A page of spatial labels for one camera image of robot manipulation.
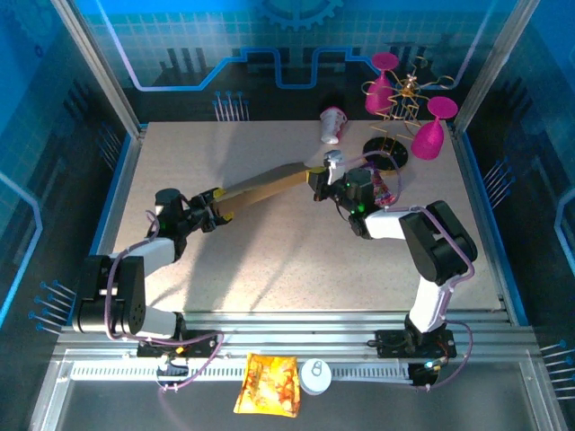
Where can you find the brown cardboard paper box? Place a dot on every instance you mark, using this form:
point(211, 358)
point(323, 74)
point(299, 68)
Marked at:
point(265, 186)

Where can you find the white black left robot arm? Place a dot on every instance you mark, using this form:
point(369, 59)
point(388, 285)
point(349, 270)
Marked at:
point(126, 296)

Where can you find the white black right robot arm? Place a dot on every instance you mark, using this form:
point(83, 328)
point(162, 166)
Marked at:
point(436, 242)

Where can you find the raspberry snack bag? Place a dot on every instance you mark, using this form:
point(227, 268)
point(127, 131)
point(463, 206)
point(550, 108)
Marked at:
point(384, 188)

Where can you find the white cup pink lid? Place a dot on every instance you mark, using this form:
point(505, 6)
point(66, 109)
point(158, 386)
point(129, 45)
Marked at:
point(332, 123)

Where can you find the pink plastic wine glass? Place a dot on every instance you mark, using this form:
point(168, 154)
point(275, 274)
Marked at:
point(429, 137)
point(379, 92)

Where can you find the orange snack bag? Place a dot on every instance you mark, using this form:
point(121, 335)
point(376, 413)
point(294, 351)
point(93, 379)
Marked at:
point(269, 386)

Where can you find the white round cap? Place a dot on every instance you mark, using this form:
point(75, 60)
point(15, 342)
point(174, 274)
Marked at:
point(315, 377)

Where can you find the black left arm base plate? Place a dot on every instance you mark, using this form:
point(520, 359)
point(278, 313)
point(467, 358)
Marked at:
point(197, 343)

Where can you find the aluminium frame rail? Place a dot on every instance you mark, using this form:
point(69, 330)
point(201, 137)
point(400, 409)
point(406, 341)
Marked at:
point(292, 332)

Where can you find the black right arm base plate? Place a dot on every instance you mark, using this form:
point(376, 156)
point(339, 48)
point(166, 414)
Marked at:
point(391, 343)

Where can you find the aluminium frame post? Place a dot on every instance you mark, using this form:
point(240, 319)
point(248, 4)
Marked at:
point(494, 63)
point(99, 67)

